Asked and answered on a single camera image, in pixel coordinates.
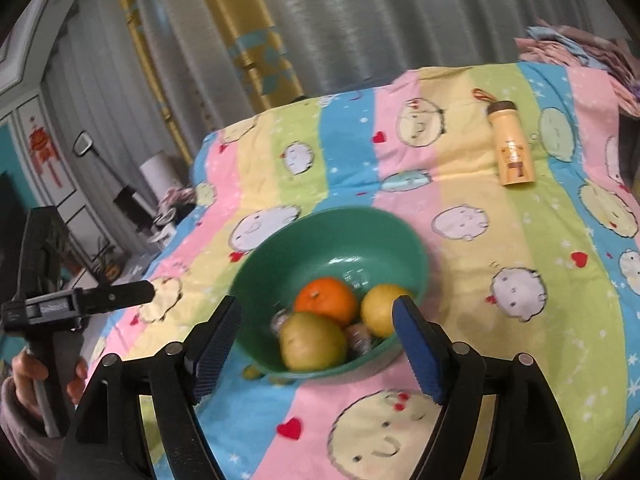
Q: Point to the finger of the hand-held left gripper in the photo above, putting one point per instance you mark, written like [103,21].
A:
[120,294]

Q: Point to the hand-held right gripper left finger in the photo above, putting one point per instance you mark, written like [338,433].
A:
[215,355]

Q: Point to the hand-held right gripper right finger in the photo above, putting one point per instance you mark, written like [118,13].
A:
[420,360]

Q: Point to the small green fruit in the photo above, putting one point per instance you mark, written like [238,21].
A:
[251,372]

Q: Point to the yellow lemon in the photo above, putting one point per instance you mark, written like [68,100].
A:
[382,310]

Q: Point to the clear-wrapped candy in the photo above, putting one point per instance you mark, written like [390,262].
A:
[278,320]
[360,342]

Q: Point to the green pear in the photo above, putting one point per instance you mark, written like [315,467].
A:
[312,342]

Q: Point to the orange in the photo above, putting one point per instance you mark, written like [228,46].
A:
[325,300]

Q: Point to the green plastic bowl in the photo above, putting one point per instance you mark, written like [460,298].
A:
[340,240]

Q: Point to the person's left forearm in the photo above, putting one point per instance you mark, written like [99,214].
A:
[20,445]

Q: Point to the person's left hand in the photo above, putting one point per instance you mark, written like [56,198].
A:
[27,375]

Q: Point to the black box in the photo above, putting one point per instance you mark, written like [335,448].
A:
[132,202]

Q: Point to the pink floral cloth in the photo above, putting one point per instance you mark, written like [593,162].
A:
[175,197]

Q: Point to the red paper ornament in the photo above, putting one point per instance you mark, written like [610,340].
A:
[39,147]

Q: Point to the small oval mirror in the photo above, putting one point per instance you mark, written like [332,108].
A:
[82,142]

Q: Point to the white cylinder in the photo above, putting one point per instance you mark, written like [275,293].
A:
[157,172]

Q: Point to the striped cartoon printed blanket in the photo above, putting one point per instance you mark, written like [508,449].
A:
[500,240]

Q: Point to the yellow bear-print bottle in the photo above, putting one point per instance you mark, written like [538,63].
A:
[510,145]

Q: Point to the gold patterned curtain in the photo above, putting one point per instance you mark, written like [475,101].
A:
[240,25]

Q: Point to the grey curtain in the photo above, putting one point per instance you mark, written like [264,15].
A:
[375,20]

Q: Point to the pile of folded clothes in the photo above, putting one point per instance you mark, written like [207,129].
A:
[585,50]

